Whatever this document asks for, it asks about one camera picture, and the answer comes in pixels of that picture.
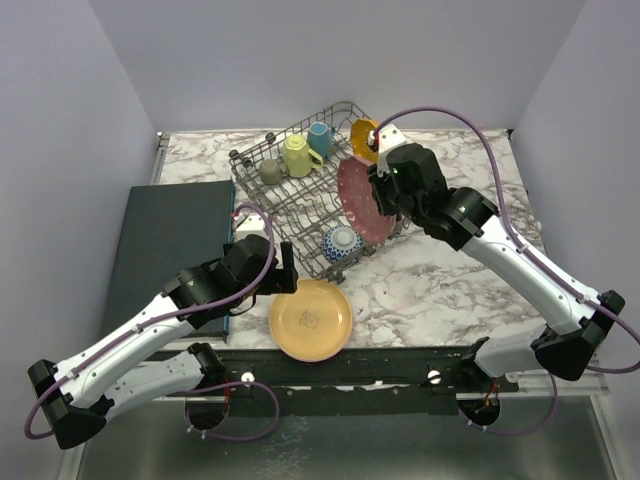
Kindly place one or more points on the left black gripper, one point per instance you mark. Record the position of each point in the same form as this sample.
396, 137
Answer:
282, 281

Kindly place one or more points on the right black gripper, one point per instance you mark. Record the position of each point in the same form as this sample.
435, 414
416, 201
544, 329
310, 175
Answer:
378, 183

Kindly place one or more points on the pink polka dot plate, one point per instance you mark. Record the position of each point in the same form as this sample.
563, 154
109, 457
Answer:
356, 196

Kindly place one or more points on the red blue patterned bowl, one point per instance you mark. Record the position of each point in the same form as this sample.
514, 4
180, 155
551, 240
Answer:
340, 242

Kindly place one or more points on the yellow polka dot plate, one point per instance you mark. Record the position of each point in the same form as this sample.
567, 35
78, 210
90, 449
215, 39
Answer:
359, 134

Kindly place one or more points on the grey wire dish rack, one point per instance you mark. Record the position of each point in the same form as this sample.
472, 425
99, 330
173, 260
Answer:
304, 210

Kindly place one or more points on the grey ceramic mug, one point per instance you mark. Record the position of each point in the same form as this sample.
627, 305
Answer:
272, 171

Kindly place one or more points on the cream yellow round plate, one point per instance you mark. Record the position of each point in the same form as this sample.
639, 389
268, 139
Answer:
316, 320

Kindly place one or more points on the blue ceramic mug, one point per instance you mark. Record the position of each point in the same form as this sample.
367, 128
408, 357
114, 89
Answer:
320, 138

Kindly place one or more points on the light green ceramic mug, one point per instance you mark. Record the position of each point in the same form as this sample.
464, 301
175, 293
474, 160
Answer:
299, 158

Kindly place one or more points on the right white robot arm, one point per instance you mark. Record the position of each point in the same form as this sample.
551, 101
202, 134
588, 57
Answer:
467, 221

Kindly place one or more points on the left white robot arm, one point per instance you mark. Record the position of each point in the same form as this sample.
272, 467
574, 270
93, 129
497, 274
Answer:
80, 395

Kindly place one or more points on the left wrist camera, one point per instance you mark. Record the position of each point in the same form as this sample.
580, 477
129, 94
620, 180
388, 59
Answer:
249, 224

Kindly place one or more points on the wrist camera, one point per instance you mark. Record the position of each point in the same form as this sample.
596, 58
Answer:
387, 139
249, 224

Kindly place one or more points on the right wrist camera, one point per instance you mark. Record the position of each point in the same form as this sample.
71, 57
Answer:
387, 139

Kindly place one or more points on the aluminium frame rail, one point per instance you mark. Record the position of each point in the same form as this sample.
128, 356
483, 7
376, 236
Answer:
538, 383

